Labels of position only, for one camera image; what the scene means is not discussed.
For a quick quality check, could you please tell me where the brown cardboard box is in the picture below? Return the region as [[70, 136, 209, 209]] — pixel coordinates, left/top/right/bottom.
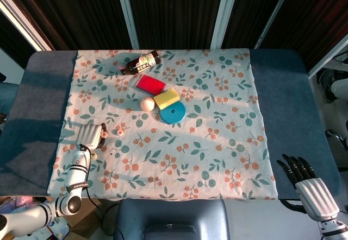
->
[[65, 198, 117, 240]]

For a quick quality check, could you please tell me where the black cable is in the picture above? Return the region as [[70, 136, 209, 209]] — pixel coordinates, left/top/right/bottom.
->
[[78, 143, 120, 235]]

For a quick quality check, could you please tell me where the red rectangular pad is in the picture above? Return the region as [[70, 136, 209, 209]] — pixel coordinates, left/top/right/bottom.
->
[[135, 74, 167, 93]]

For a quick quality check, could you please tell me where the white screen frame post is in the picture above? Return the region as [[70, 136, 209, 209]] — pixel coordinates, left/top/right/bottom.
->
[[115, 0, 140, 49], [308, 33, 348, 79], [0, 0, 52, 52], [254, 0, 296, 49], [210, 0, 241, 49]]

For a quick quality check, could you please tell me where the dark pleated curtain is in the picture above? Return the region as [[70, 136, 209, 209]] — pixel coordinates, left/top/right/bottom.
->
[[0, 0, 348, 70]]

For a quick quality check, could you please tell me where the floral cherry print tablecloth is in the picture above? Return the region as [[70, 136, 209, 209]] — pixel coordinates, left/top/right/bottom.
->
[[46, 48, 278, 200]]

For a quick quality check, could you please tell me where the yellow sponge block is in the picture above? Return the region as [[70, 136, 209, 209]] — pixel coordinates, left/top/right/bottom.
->
[[153, 88, 181, 110]]

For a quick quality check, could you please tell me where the black floor object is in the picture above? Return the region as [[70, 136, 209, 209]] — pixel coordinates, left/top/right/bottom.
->
[[325, 129, 348, 147]]

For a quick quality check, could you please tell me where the white printed carton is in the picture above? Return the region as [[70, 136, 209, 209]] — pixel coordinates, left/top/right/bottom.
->
[[40, 215, 72, 240]]

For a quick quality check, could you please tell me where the light trouser leg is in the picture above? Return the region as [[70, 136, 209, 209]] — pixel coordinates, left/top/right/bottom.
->
[[330, 78, 348, 99]]

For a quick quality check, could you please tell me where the white ball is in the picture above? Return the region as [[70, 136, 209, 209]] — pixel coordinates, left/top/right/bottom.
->
[[140, 97, 156, 112]]

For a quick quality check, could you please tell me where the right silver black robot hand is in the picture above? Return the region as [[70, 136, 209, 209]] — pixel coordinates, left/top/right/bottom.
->
[[276, 154, 340, 222]]

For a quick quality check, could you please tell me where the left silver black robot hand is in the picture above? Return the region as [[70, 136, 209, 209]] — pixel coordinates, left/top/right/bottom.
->
[[75, 122, 109, 151]]

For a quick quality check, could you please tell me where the dark sauce bottle with label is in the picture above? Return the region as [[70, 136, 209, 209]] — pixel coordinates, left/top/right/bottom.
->
[[119, 49, 161, 75]]

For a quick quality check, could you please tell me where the black shoe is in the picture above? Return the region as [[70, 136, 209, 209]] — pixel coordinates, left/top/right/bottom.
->
[[319, 68, 339, 104]]

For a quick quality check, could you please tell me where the colourful toy box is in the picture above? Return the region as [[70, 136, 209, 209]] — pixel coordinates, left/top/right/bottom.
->
[[0, 195, 52, 216]]

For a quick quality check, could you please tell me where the blue round disc with hole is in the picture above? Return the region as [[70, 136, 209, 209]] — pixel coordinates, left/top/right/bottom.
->
[[159, 100, 187, 124]]

